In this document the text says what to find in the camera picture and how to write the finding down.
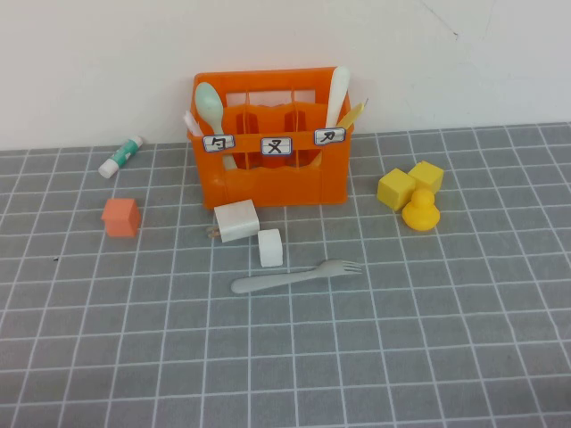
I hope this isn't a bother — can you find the grey plastic fork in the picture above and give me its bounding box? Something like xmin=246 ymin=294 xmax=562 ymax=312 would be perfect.
xmin=230 ymin=259 xmax=364 ymax=295

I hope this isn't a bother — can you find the orange plastic cutlery holder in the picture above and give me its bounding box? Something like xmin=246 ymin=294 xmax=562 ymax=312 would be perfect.
xmin=186 ymin=66 xmax=357 ymax=210

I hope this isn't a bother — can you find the white cube block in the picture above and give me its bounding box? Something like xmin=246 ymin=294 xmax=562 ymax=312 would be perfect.
xmin=257 ymin=228 xmax=286 ymax=268

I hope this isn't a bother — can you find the white plug charger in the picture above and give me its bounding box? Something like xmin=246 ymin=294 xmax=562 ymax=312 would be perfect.
xmin=204 ymin=199 xmax=261 ymax=244

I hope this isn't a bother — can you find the white fork character label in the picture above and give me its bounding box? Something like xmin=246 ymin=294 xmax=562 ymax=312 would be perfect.
xmin=260 ymin=136 xmax=294 ymax=156

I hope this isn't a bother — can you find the white knife character label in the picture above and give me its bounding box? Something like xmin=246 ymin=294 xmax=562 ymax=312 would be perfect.
xmin=313 ymin=128 xmax=347 ymax=146

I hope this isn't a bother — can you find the white spoon character label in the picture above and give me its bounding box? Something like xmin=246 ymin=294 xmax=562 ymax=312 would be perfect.
xmin=203 ymin=135 xmax=236 ymax=153

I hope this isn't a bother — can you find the yellow cube block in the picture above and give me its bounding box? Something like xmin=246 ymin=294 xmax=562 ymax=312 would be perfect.
xmin=377 ymin=168 xmax=417 ymax=212
xmin=409 ymin=160 xmax=445 ymax=195

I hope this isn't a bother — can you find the yellow flat strip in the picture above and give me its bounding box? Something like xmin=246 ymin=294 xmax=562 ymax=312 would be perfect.
xmin=335 ymin=98 xmax=369 ymax=130

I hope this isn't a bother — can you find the mint green plastic spoon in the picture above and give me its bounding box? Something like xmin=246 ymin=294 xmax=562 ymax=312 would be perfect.
xmin=194 ymin=81 xmax=239 ymax=171

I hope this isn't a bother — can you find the yellow rubber duck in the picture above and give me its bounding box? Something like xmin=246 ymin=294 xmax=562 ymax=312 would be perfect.
xmin=401 ymin=187 xmax=442 ymax=233

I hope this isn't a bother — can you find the cream white plastic knife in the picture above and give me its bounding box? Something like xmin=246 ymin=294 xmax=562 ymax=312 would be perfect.
xmin=324 ymin=65 xmax=352 ymax=130

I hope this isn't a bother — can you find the orange cube block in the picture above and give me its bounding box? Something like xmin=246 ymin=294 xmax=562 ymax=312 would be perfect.
xmin=101 ymin=198 xmax=142 ymax=239

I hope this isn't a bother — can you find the green white glue stick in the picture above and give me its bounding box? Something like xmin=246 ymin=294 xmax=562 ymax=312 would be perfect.
xmin=97 ymin=135 xmax=145 ymax=179

